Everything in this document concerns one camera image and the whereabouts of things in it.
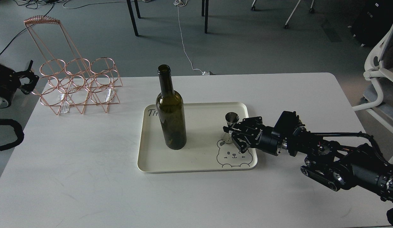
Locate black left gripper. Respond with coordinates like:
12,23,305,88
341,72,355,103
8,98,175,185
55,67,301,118
0,60,40,102

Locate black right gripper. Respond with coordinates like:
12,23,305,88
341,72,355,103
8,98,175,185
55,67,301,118
223,117,282,156

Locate steel double jigger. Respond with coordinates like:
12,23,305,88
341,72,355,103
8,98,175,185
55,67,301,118
222,112,239,144

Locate dark green wine bottle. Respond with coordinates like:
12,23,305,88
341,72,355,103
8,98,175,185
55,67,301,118
156,64,187,150

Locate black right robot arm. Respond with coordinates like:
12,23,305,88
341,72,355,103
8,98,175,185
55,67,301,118
223,111,393,202

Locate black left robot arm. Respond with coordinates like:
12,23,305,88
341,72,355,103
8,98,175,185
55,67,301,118
0,60,40,151

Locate cream bear serving tray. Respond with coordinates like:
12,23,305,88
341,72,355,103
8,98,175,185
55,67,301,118
137,102,257,173

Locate black table legs left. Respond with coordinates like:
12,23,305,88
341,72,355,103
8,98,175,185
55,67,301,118
126,0,141,37

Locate black table legs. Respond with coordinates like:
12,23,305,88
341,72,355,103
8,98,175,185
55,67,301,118
201,0,209,34
126,0,141,37

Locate black table legs right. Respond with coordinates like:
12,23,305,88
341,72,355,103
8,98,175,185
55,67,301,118
201,0,209,34

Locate rolling chair base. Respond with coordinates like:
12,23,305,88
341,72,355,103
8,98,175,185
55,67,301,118
250,0,315,29

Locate copper wire wine rack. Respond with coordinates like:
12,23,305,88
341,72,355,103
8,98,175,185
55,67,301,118
24,15,123,115

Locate black floor cables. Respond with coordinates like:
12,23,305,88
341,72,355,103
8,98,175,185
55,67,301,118
0,0,127,60

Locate white floor cable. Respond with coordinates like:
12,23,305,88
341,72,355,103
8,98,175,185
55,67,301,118
174,0,211,76

